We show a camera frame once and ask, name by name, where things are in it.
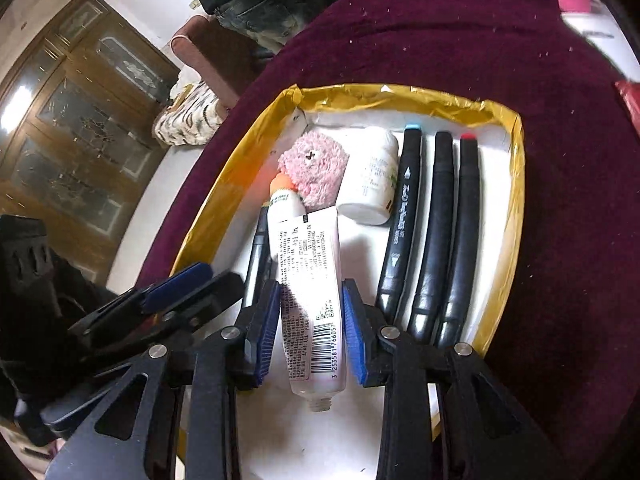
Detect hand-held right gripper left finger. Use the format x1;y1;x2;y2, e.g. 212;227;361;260
45;279;282;480

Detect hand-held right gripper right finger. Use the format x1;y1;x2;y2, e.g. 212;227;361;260
341;279;568;480

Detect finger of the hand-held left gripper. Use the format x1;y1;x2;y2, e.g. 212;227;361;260
67;261;215;350
150;270;247;333

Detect white printed tube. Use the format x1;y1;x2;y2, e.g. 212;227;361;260
267;209;349;413

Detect small white bottle orange cap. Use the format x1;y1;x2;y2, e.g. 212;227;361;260
267;172;307;223

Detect black marker blue caps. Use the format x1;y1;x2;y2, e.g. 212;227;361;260
375;122;426;320

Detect black marker grey cap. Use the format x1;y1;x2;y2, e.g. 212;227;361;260
407;131;457;345

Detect black marker red caps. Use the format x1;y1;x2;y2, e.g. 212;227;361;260
434;132;482;350

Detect pink fluffy ball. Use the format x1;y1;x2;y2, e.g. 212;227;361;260
277;130;351;211

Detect white pill bottle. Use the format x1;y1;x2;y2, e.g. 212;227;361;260
336;127;401;226

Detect gold-edged white tray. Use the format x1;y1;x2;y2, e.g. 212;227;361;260
170;82;527;480

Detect floral upholstered stool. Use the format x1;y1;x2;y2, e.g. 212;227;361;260
152;82;227;149

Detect wooden glass-door cabinet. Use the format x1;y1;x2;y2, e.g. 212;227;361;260
0;0;182;288

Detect white cloth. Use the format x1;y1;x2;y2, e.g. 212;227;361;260
169;80;197;108

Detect red foil packet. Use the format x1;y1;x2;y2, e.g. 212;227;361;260
614;80;640;137

